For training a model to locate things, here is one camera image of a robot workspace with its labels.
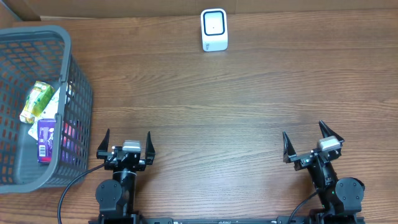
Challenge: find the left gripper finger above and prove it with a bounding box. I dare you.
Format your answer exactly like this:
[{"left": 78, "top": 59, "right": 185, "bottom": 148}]
[
  {"left": 96, "top": 129, "right": 112, "bottom": 159},
  {"left": 145, "top": 131, "right": 155, "bottom": 165}
]

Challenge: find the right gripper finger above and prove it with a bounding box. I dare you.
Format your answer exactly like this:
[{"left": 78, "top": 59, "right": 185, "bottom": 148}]
[
  {"left": 318, "top": 120, "right": 345, "bottom": 143},
  {"left": 282, "top": 131, "right": 297, "bottom": 163}
]

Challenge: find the purple sanitary pad pack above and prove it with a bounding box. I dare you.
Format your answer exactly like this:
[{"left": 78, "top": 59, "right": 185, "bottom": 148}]
[{"left": 37, "top": 119, "right": 56, "bottom": 164}]

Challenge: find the white tube with gold cap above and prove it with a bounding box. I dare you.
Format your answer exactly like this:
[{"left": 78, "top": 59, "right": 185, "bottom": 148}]
[{"left": 28, "top": 88, "right": 60, "bottom": 141}]

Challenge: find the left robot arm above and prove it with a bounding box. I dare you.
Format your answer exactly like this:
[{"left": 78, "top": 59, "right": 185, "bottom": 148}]
[{"left": 95, "top": 130, "right": 155, "bottom": 224}]

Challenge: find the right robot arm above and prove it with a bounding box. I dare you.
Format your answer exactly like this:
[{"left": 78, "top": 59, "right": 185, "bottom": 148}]
[{"left": 277, "top": 121, "right": 366, "bottom": 223}]

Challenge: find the white barcode scanner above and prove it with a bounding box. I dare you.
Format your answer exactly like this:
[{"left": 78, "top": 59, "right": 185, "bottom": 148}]
[{"left": 200, "top": 8, "right": 228, "bottom": 52}]

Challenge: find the grey plastic shopping basket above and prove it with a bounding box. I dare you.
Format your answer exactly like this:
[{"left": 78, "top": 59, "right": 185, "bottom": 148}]
[{"left": 1, "top": 26, "right": 93, "bottom": 194}]

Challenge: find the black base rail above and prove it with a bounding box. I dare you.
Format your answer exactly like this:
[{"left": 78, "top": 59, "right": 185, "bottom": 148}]
[{"left": 88, "top": 217, "right": 366, "bottom": 224}]

